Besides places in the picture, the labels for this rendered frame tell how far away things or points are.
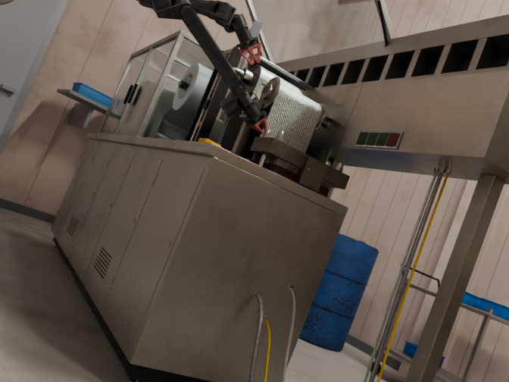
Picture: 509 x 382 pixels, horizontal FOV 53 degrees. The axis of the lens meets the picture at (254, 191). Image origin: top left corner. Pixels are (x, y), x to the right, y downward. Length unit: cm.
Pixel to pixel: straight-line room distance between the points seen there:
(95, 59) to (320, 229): 384
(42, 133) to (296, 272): 373
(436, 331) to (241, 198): 79
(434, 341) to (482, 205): 48
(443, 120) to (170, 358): 126
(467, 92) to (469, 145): 21
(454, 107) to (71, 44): 415
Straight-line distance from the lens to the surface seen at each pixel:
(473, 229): 186
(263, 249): 195
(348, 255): 428
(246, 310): 198
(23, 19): 527
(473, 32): 205
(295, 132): 226
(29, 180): 537
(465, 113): 186
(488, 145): 174
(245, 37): 221
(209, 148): 180
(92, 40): 548
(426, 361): 185
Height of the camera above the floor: 67
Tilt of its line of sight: 4 degrees up
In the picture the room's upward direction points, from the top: 22 degrees clockwise
